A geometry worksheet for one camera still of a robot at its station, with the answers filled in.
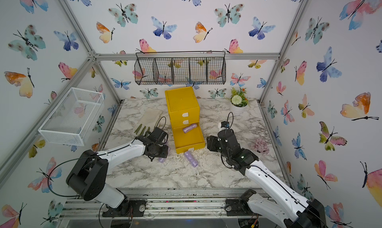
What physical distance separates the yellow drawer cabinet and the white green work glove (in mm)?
165

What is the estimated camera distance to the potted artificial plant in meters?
1.01

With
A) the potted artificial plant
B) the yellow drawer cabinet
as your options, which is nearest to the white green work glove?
the yellow drawer cabinet

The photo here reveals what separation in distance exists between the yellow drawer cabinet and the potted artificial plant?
0.27 meters

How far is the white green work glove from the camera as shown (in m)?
1.04

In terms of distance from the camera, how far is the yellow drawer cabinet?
2.94ft

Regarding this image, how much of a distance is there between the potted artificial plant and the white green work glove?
540 millimetres
